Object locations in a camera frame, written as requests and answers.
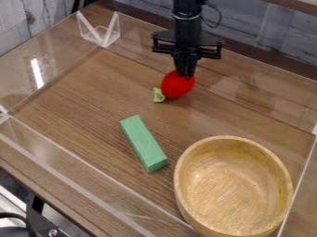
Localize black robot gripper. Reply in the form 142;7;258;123
151;15;225;78

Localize red plush strawberry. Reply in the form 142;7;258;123
154;70;196;103

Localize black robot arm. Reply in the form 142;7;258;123
151;0;225;78

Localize clear acrylic tray walls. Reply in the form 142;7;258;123
0;5;317;237

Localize green foam block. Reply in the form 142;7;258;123
121;115;169;173

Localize wooden bowl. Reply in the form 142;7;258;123
174;135;293;237

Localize clear acrylic corner bracket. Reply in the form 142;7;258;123
75;11;121;48

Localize black table leg bracket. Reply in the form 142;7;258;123
26;195;70;237

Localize black cable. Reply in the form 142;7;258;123
0;212;31;237

